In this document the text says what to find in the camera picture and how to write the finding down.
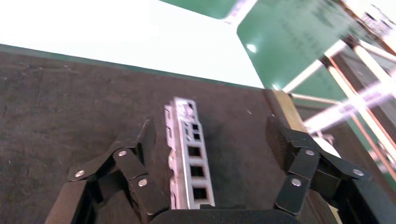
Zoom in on silver bracket with square holes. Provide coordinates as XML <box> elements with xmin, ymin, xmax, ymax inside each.
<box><xmin>163</xmin><ymin>97</ymin><xmax>216</xmax><ymax>211</ymax></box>

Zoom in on black container tray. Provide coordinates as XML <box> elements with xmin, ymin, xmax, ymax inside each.
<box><xmin>0</xmin><ymin>43</ymin><xmax>345</xmax><ymax>224</ymax></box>

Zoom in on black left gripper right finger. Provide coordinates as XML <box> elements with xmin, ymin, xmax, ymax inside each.
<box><xmin>265</xmin><ymin>114</ymin><xmax>374</xmax><ymax>216</ymax></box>

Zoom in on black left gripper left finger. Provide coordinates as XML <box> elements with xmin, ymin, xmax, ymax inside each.
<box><xmin>67</xmin><ymin>119</ymin><xmax>170</xmax><ymax>217</ymax></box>

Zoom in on white tube trolley frame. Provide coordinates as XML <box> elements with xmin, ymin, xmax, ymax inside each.
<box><xmin>282</xmin><ymin>0</ymin><xmax>396</xmax><ymax>186</ymax></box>

